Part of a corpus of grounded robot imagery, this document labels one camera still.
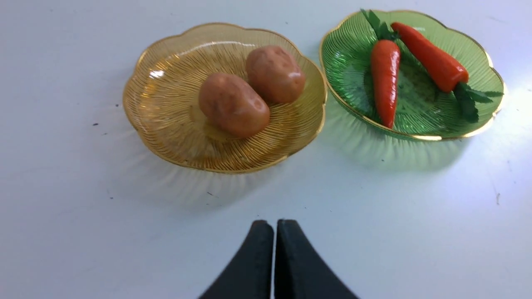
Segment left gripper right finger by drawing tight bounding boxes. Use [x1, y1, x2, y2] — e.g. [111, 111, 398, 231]
[274, 219, 357, 299]

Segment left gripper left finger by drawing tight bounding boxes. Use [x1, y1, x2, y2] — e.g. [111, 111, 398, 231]
[200, 220, 274, 299]

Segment brown potato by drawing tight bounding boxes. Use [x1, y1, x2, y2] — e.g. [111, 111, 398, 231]
[246, 45, 306, 104]
[198, 73, 271, 138]

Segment orange carrot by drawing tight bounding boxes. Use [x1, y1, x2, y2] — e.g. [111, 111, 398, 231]
[360, 9, 401, 130]
[391, 22, 504, 123]

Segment amber ribbed glass plate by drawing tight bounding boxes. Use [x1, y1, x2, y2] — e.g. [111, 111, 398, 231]
[122, 22, 328, 174]

